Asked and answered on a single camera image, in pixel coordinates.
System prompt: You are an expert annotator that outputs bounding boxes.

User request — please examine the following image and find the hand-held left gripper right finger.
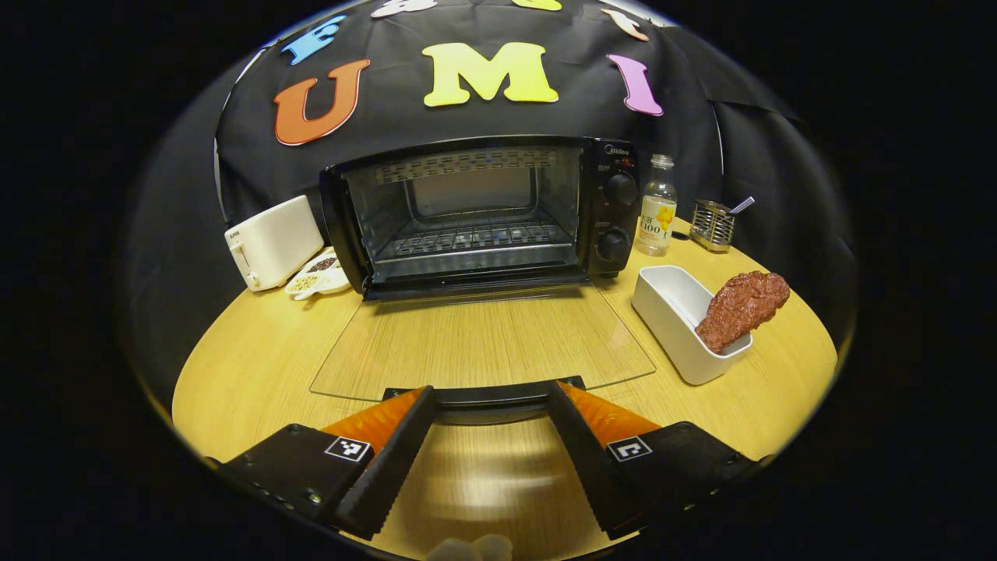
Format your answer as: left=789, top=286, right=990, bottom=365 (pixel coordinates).
left=545, top=380, right=760, bottom=540

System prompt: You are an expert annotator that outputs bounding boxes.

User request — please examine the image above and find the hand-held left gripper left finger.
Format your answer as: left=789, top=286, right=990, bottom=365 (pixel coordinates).
left=220, top=385, right=437, bottom=540

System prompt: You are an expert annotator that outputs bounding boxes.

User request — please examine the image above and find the brown meat piece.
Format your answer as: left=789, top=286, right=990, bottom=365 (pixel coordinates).
left=695, top=270, right=791, bottom=355

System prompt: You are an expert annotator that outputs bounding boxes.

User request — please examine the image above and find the black electric oven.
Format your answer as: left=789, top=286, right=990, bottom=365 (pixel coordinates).
left=310, top=136, right=657, bottom=425

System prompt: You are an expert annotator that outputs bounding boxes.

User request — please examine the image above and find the white rectangular dish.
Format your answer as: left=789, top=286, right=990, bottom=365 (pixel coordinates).
left=631, top=265, right=754, bottom=386

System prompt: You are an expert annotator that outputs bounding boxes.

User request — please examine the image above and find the white divided seasoning dish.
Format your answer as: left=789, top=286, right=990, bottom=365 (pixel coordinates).
left=284, top=248, right=351, bottom=301

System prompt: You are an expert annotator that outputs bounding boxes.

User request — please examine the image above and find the white toaster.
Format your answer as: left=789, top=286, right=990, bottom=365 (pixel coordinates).
left=224, top=195, right=325, bottom=293

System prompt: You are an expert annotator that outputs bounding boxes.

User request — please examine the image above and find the clear glass bottle yellow label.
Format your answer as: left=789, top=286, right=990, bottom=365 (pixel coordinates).
left=636, top=153, right=678, bottom=257

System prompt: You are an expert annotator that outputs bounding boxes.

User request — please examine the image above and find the black backdrop cloth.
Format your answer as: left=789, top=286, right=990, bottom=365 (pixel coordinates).
left=129, top=0, right=858, bottom=406

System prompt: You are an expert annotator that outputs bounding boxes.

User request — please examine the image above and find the metal wire utensil holder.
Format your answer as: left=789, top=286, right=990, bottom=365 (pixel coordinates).
left=690, top=199, right=736, bottom=252

